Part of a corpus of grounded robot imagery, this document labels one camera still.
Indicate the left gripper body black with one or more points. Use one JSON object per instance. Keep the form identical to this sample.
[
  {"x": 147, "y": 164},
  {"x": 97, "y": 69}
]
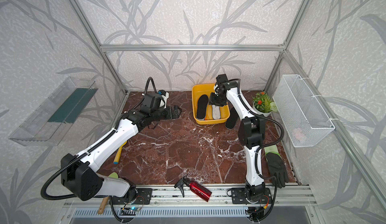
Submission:
[{"x": 163, "y": 114}]

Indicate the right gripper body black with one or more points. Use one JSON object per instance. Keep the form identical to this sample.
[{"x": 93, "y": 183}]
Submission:
[{"x": 216, "y": 99}]

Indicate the grey felt insole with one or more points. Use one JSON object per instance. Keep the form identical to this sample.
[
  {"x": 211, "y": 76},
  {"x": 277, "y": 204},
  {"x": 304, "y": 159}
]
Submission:
[{"x": 216, "y": 113}]

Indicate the black insole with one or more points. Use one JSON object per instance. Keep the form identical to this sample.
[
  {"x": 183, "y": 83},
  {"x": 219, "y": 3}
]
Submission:
[
  {"x": 202, "y": 107},
  {"x": 231, "y": 121}
]

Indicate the yellow insole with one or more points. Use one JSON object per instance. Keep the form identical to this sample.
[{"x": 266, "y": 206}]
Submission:
[{"x": 209, "y": 115}]

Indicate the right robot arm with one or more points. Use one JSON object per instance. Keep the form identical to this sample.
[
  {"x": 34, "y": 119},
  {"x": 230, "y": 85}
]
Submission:
[{"x": 263, "y": 160}]

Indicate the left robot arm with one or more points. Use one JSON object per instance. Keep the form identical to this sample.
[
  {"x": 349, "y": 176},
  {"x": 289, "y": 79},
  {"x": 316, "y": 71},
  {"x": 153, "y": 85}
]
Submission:
[{"x": 78, "y": 172}]

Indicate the yellow plastic storage box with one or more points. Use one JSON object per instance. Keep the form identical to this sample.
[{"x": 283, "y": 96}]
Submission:
[{"x": 207, "y": 89}]

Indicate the potted plant white pot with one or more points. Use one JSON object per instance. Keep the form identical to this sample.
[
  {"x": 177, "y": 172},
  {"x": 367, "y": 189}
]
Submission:
[{"x": 263, "y": 104}]

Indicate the yellow scraper tool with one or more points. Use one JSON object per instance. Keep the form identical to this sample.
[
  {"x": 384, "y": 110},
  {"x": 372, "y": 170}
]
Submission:
[{"x": 118, "y": 154}]

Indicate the green insole piece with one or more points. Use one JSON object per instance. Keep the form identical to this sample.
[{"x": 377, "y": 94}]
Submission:
[{"x": 114, "y": 175}]

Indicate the black green work glove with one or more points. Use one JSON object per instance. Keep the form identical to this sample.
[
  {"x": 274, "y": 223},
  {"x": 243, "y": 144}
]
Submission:
[{"x": 276, "y": 166}]

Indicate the red spray bottle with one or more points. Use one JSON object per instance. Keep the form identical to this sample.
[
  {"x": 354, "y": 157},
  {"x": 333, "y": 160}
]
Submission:
[{"x": 194, "y": 187}]

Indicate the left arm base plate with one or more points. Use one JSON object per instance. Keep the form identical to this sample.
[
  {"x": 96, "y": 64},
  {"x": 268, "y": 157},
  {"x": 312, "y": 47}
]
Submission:
[{"x": 141, "y": 195}]

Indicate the white wire mesh basket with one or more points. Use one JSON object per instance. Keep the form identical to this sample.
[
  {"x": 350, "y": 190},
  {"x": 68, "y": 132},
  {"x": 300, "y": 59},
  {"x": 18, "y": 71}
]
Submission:
[{"x": 304, "y": 118}]

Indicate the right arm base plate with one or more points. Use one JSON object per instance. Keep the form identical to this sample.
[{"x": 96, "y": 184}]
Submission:
[{"x": 259, "y": 195}]

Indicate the wooden handle tool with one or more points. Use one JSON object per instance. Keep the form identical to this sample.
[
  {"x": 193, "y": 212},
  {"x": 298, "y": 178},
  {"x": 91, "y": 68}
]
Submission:
[{"x": 103, "y": 205}]

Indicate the clear plastic wall shelf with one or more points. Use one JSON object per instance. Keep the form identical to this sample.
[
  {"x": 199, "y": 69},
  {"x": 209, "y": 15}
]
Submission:
[{"x": 48, "y": 125}]

